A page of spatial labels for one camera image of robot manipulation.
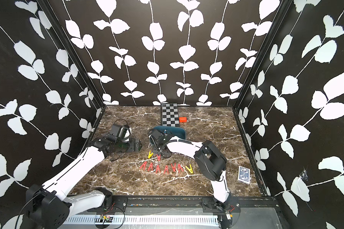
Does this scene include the teal storage box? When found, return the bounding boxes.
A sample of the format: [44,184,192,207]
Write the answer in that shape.
[154,126,186,139]

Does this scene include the white slotted cable duct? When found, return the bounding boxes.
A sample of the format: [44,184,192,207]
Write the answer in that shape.
[64,215,218,227]

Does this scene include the black white checkerboard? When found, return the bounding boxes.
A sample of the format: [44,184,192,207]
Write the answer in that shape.
[161,103,180,127]

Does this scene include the blue playing card box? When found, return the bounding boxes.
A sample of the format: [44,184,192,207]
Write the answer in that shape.
[238,166,250,184]

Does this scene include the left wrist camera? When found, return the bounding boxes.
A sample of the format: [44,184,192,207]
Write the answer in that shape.
[107,124,131,143]

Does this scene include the small red block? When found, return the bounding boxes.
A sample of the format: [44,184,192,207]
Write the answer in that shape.
[179,117,187,123]

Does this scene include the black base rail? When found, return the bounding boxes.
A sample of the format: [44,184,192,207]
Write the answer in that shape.
[64,193,281,216]

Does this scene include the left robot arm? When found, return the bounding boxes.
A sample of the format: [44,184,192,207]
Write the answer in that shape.
[21,137,142,229]

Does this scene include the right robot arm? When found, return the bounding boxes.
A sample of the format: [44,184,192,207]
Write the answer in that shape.
[148,126,230,204]

